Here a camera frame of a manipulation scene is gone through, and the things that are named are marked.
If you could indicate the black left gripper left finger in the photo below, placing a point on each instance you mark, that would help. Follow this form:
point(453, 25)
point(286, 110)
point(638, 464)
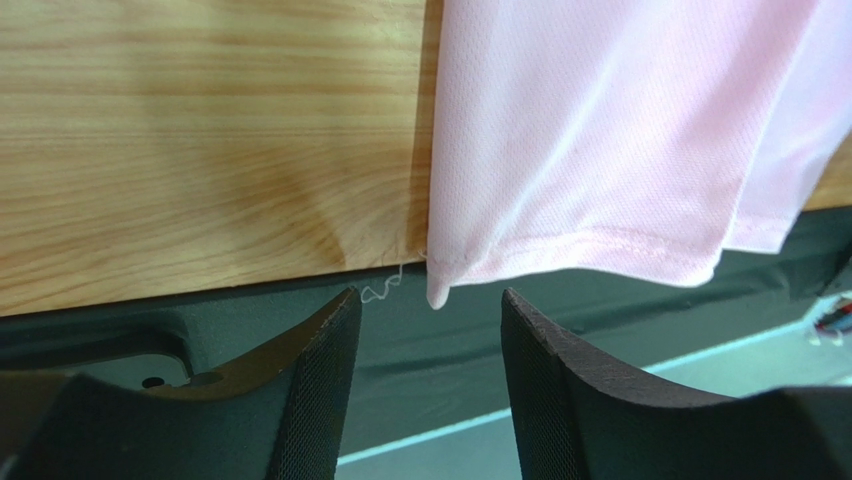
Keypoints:
point(275, 412)

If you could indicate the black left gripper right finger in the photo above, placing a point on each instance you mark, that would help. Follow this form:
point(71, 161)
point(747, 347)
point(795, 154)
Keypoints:
point(652, 426)

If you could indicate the pink t-shirt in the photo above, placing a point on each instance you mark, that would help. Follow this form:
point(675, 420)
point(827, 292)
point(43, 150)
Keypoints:
point(639, 138)

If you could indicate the black base mat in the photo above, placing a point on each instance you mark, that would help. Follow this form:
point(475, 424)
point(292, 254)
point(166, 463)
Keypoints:
point(420, 369)

